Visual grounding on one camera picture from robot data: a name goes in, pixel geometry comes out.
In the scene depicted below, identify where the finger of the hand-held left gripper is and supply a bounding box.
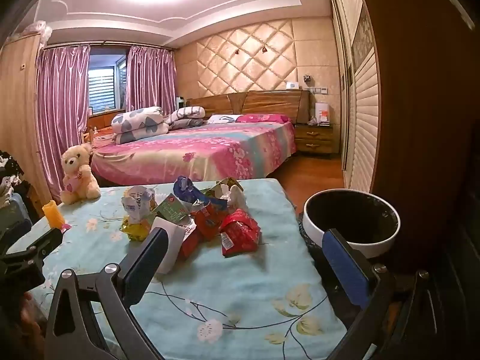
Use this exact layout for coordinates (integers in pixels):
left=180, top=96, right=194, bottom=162
left=0, top=227, right=64, bottom=267

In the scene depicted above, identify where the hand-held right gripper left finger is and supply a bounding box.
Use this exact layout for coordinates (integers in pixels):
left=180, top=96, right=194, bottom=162
left=44, top=228, right=169, bottom=360

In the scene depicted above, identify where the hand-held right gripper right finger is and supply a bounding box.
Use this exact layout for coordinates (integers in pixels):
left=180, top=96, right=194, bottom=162
left=322, top=228, right=430, bottom=360

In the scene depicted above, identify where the white trash bin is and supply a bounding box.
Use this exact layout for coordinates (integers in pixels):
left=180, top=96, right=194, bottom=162
left=302, top=188, right=401, bottom=259

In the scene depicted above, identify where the green carton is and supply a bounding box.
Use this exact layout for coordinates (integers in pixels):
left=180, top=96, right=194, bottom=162
left=150, top=194, right=197, bottom=233

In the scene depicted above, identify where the blue plastic wrapper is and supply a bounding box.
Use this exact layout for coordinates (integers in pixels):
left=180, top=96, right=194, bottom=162
left=173, top=175, right=205, bottom=211

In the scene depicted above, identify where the green spout pouch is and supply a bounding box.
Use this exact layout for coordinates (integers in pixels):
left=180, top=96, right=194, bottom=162
left=202, top=180, right=231, bottom=200

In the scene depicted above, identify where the white tissue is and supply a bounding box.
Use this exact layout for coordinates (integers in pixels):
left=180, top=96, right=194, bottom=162
left=225, top=184, right=248, bottom=211

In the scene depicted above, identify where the yellow snack packet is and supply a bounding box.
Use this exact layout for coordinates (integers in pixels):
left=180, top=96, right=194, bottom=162
left=120, top=214, right=154, bottom=241

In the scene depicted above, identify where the white paper cup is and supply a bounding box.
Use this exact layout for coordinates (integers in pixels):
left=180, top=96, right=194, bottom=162
left=150, top=215, right=188, bottom=274

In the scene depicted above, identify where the blue storage box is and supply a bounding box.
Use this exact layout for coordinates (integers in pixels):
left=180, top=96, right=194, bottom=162
left=0, top=193, right=32, bottom=248

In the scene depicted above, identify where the black bin bag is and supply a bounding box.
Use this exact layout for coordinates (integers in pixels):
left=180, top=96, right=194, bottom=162
left=298, top=190, right=398, bottom=256

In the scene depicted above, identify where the crumpled white blue carton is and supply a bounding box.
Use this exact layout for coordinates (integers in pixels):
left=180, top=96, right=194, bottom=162
left=122, top=185, right=157, bottom=220

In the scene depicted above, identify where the pile of clothes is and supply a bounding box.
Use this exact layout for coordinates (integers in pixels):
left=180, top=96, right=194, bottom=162
left=0, top=150, right=24, bottom=207

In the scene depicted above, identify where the red snack packet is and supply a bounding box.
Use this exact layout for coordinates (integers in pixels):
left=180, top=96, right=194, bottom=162
left=178, top=199, right=229, bottom=259
left=219, top=208, right=261, bottom=259

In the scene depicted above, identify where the cream teddy bear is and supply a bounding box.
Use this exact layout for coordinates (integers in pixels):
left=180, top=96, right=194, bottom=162
left=60, top=143, right=102, bottom=206

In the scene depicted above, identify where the gold snack packet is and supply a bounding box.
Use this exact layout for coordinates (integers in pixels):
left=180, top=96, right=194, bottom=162
left=219, top=177, right=244, bottom=192

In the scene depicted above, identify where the bed with pink floral sheet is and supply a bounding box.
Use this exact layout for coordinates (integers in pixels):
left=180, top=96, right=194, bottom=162
left=90, top=120, right=298, bottom=188

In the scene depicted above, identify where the wide pink curtain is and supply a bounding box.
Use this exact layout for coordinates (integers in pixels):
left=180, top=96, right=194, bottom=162
left=35, top=45, right=92, bottom=205

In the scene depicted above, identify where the wooden nightstand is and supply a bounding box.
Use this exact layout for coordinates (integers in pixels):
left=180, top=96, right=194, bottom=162
left=293, top=123, right=334, bottom=155

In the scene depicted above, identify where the large folded heart print quilt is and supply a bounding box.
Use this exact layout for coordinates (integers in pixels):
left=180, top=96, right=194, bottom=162
left=111, top=107, right=169, bottom=145

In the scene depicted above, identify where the wooden window cabinet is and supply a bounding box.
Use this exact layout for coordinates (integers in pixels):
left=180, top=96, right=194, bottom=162
left=88, top=109, right=126, bottom=132

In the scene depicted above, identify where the light wooden wardrobe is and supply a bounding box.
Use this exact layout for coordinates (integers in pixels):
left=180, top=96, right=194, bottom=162
left=0, top=32, right=53, bottom=211

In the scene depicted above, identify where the white louvred wardrobe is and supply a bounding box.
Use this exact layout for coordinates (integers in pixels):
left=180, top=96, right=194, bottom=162
left=328, top=0, right=381, bottom=196

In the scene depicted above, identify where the small folded heart print quilt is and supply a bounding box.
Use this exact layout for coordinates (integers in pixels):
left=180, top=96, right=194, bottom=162
left=165, top=106, right=206, bottom=130

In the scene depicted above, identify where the white box with orange label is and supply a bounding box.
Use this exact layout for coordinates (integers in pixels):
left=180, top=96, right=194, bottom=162
left=314, top=102, right=331, bottom=124

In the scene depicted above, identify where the dark wooden panel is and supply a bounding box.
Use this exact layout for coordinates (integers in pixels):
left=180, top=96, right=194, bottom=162
left=354, top=0, right=480, bottom=271

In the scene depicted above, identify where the white pillow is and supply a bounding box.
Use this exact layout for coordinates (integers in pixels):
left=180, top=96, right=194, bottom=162
left=207, top=114, right=244, bottom=124

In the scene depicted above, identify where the window with blinds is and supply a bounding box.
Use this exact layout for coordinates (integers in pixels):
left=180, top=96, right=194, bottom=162
left=87, top=47, right=128, bottom=115

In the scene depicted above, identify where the pink pillow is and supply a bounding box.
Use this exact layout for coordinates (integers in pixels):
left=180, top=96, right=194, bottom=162
left=235, top=113, right=292, bottom=124

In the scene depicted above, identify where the narrow pink curtain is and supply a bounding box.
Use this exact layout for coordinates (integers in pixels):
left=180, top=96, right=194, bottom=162
left=125, top=45, right=178, bottom=115

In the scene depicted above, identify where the wooden headboard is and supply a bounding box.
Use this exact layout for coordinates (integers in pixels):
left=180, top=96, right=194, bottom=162
left=186, top=89, right=310, bottom=125

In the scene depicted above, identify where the plastic bag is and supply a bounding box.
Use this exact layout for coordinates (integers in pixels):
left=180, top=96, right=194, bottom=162
left=26, top=20, right=53, bottom=44

